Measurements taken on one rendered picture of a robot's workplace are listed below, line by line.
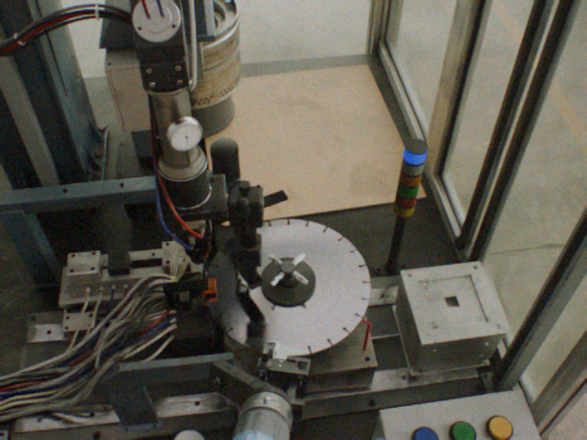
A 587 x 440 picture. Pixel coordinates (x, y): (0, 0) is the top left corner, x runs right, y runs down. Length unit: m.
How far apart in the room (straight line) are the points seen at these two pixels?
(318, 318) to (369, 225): 0.47
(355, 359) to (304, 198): 0.54
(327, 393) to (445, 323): 0.29
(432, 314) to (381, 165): 0.59
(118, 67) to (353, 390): 0.82
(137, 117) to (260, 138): 0.90
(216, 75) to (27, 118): 0.49
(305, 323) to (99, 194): 0.50
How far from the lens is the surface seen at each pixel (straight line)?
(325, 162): 1.77
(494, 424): 1.23
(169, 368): 1.14
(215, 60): 1.66
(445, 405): 1.23
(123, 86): 0.94
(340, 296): 1.25
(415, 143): 1.25
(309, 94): 1.99
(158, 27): 0.81
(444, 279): 1.37
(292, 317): 1.22
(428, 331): 1.29
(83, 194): 1.36
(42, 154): 1.64
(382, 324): 1.46
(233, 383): 0.99
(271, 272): 1.27
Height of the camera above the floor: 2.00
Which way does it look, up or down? 50 degrees down
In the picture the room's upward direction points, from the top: straight up
